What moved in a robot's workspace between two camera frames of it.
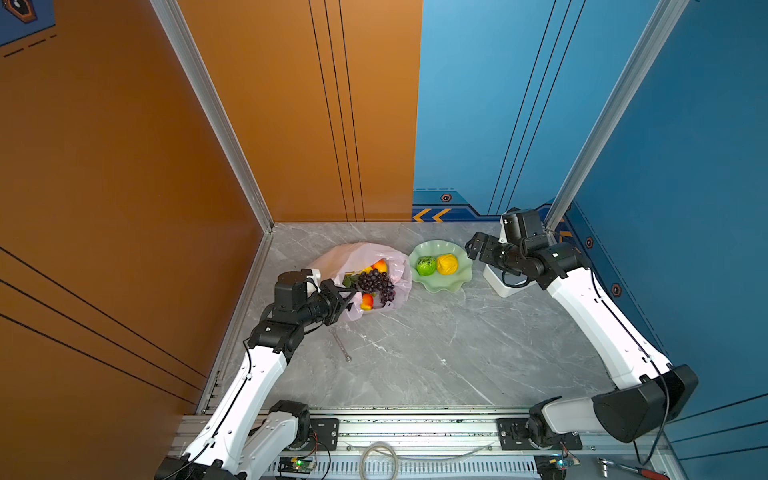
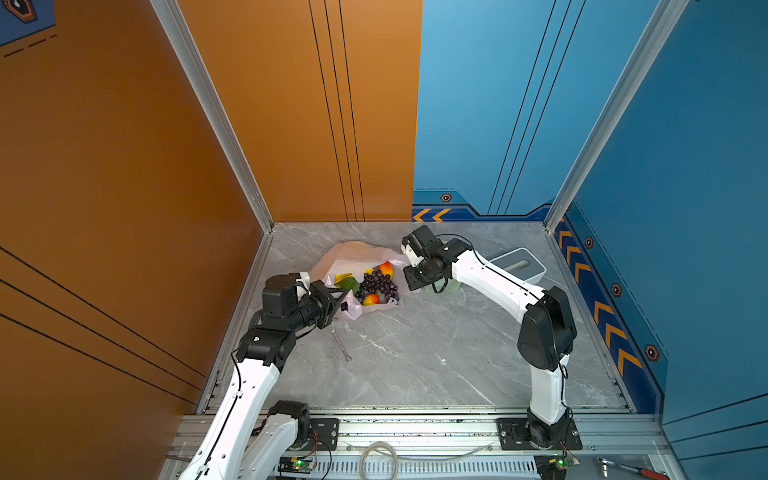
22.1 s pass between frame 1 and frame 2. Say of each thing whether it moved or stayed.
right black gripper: moved
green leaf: stayed
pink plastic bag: moved
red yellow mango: stayed
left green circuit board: stayed
